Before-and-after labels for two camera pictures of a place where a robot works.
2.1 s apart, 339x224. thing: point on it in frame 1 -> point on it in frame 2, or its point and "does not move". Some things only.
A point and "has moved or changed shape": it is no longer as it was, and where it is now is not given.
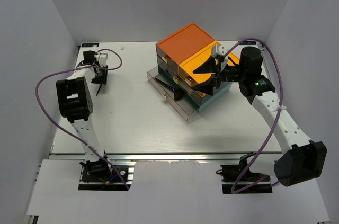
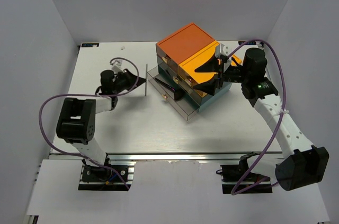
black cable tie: x=179 y=93 does not move
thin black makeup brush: x=98 y=91 has moved or changed shape
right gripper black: x=210 y=66 does not move
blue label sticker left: x=90 y=45 does not move
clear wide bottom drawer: x=185 y=106 does not move
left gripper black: x=104 y=80 -> x=131 y=78
